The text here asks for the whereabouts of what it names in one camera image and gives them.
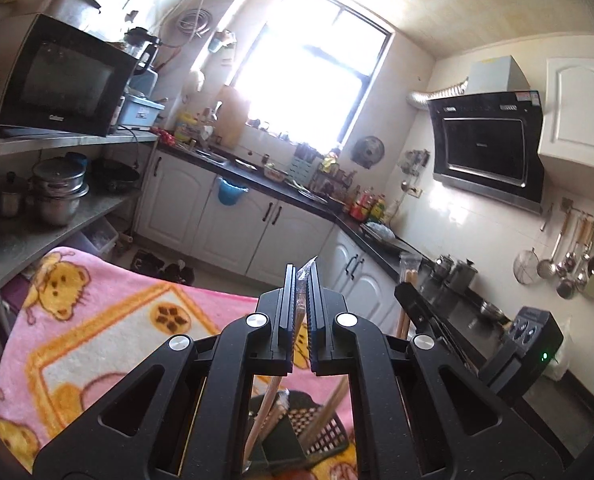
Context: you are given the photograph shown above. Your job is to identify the black microwave oven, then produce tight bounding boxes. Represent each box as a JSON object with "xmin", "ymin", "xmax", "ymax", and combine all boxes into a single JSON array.
[{"xmin": 0, "ymin": 12, "xmax": 140, "ymax": 137}]

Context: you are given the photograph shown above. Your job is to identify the wire skimmer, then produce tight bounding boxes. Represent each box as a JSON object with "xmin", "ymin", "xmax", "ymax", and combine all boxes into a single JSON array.
[{"xmin": 513, "ymin": 247, "xmax": 539, "ymax": 286}]

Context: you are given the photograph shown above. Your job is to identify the group of condiment bottles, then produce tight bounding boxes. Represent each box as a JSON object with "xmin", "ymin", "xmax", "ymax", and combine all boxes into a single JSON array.
[{"xmin": 347, "ymin": 185, "xmax": 388, "ymax": 222}]

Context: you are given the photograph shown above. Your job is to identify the hanging steel cooking utensils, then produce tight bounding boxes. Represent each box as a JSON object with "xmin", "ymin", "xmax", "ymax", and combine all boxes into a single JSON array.
[{"xmin": 557, "ymin": 212, "xmax": 594, "ymax": 301}]

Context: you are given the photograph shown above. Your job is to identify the blue plastic dish box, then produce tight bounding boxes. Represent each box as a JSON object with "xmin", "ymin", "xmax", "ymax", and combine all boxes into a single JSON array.
[{"xmin": 119, "ymin": 95, "xmax": 165, "ymax": 128}]

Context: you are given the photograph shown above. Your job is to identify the silver exhaust duct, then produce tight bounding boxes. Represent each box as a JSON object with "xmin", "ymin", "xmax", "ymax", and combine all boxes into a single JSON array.
[{"xmin": 409, "ymin": 77, "xmax": 470, "ymax": 111}]

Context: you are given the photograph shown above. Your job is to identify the black blender jug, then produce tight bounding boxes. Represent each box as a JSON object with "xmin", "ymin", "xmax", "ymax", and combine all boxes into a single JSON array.
[{"xmin": 126, "ymin": 26, "xmax": 160, "ymax": 73}]

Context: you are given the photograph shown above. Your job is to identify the round dark wall fan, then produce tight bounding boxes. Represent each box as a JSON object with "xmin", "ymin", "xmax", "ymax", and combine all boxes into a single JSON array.
[{"xmin": 353, "ymin": 136, "xmax": 385, "ymax": 168}]

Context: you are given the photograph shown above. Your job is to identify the blue hanging bin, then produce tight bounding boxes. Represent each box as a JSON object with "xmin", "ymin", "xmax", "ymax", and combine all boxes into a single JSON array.
[{"xmin": 217, "ymin": 176, "xmax": 249, "ymax": 207}]

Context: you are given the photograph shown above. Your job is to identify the beige cutting board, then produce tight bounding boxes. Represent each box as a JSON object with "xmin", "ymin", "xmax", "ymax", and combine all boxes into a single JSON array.
[{"xmin": 218, "ymin": 86, "xmax": 250, "ymax": 148}]

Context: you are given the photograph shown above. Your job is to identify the steel ladle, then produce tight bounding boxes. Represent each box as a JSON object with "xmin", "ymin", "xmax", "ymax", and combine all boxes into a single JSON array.
[{"xmin": 537, "ymin": 212, "xmax": 573, "ymax": 280}]

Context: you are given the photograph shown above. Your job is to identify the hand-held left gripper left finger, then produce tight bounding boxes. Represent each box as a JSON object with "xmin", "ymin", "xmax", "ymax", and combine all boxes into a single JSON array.
[{"xmin": 32, "ymin": 263, "xmax": 298, "ymax": 480}]

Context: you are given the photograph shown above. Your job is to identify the chopstick pair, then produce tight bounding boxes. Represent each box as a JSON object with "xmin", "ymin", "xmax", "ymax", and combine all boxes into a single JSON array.
[
  {"xmin": 242, "ymin": 256, "xmax": 319, "ymax": 466},
  {"xmin": 394, "ymin": 252, "xmax": 423, "ymax": 341},
  {"xmin": 302, "ymin": 377, "xmax": 350, "ymax": 456}
]

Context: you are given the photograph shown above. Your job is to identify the black range hood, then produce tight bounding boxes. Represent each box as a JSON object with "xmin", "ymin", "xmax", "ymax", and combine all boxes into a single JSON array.
[{"xmin": 426, "ymin": 55, "xmax": 545, "ymax": 216}]

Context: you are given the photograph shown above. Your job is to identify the clear plastic storage box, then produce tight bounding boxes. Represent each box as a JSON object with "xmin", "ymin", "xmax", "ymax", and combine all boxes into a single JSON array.
[{"xmin": 79, "ymin": 217, "xmax": 119, "ymax": 256}]

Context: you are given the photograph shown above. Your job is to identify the black kitchen countertop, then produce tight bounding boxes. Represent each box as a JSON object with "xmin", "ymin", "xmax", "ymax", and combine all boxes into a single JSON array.
[{"xmin": 157, "ymin": 142, "xmax": 528, "ymax": 361}]

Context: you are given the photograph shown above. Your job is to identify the dark wok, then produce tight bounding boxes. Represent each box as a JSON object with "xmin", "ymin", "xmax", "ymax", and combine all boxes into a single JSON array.
[{"xmin": 94, "ymin": 157, "xmax": 142, "ymax": 193}]

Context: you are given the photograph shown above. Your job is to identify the coiled metal hose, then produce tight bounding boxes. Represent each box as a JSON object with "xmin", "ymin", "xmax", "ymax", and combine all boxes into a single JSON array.
[{"xmin": 177, "ymin": 8, "xmax": 213, "ymax": 36}]

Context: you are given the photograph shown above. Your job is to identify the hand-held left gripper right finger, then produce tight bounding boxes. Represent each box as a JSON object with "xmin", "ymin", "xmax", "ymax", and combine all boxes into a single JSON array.
[{"xmin": 308, "ymin": 258, "xmax": 576, "ymax": 480}]

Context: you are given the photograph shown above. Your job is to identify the steel bowl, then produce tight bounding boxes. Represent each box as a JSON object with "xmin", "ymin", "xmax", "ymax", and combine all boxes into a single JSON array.
[{"xmin": 480, "ymin": 300, "xmax": 510, "ymax": 323}]

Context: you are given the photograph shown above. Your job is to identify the green knife block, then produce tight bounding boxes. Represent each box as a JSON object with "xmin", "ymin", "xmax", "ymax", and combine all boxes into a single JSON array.
[{"xmin": 289, "ymin": 144, "xmax": 320, "ymax": 186}]

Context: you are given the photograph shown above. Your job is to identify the pink printed blanket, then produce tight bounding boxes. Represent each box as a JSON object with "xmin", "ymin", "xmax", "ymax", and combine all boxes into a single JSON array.
[{"xmin": 0, "ymin": 246, "xmax": 363, "ymax": 480}]

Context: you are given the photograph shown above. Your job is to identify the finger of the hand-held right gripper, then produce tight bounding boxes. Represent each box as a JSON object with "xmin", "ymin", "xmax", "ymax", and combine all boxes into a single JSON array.
[{"xmin": 393, "ymin": 282, "xmax": 485, "ymax": 373}]

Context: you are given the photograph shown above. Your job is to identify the yellow detergent bottle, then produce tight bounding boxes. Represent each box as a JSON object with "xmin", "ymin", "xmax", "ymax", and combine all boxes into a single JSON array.
[{"xmin": 174, "ymin": 112, "xmax": 200, "ymax": 143}]

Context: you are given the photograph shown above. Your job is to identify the dark slipper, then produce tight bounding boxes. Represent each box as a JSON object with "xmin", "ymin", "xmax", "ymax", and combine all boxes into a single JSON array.
[
  {"xmin": 164, "ymin": 260, "xmax": 196, "ymax": 286},
  {"xmin": 132, "ymin": 250, "xmax": 165, "ymax": 273}
]

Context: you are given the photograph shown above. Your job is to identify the black mesh utensil basket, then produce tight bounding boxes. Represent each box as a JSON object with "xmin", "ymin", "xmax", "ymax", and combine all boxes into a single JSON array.
[{"xmin": 249, "ymin": 392, "xmax": 350, "ymax": 480}]

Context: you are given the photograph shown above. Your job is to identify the metal shelf rack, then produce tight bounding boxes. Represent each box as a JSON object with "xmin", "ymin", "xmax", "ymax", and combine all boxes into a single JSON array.
[{"xmin": 0, "ymin": 127, "xmax": 160, "ymax": 311}]

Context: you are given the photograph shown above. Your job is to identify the white wall cabinet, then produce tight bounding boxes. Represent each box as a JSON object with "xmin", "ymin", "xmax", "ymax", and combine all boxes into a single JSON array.
[{"xmin": 537, "ymin": 57, "xmax": 594, "ymax": 176}]

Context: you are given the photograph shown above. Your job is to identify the white base cabinets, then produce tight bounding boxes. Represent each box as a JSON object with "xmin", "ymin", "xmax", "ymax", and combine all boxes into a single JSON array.
[{"xmin": 132, "ymin": 147, "xmax": 428, "ymax": 341}]

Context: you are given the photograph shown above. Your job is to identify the kitchen window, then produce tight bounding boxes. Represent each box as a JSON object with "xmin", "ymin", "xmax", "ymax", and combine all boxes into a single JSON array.
[{"xmin": 229, "ymin": 0, "xmax": 394, "ymax": 148}]

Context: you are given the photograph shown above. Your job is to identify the stack of steel pots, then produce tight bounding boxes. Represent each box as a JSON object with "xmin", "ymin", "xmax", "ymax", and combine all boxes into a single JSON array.
[{"xmin": 31, "ymin": 157, "xmax": 90, "ymax": 226}]

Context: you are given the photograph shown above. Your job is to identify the small steel pot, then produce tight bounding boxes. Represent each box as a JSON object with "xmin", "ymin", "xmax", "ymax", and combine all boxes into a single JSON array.
[{"xmin": 0, "ymin": 172, "xmax": 28, "ymax": 218}]

